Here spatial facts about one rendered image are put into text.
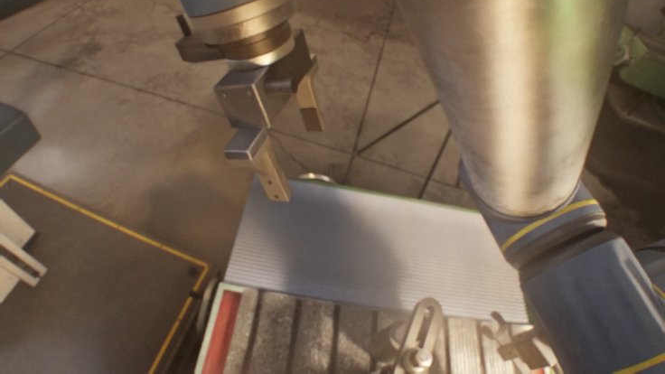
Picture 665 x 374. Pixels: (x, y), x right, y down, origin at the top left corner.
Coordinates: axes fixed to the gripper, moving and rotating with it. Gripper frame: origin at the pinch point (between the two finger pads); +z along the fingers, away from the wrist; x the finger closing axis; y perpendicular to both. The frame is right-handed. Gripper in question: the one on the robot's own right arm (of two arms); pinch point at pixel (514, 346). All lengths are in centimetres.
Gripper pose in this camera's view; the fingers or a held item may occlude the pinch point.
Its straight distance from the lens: 75.3
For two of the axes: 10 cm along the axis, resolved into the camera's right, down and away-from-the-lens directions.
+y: 4.7, 7.4, -4.8
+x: 8.7, -2.9, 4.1
